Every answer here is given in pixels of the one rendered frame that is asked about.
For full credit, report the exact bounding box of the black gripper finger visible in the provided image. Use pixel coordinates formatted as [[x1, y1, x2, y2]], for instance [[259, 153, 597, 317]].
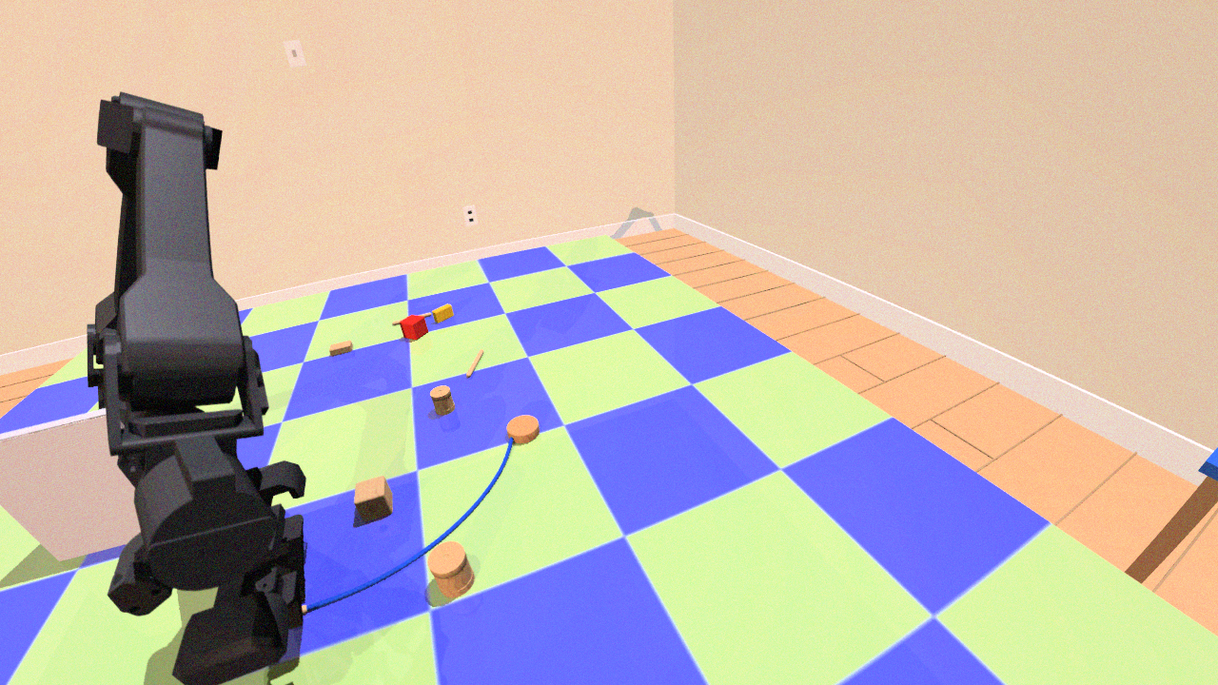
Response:
[[283, 570, 305, 630], [270, 514, 305, 602]]

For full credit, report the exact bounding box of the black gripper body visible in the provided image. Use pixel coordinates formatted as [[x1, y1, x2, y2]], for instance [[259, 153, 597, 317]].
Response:
[[172, 460, 306, 685]]

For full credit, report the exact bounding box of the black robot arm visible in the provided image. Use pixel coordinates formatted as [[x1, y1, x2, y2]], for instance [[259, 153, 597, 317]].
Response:
[[88, 91, 274, 617]]

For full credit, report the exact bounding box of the blue string with wooden stick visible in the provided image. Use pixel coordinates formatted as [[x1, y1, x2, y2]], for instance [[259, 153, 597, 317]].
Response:
[[302, 438, 513, 614]]

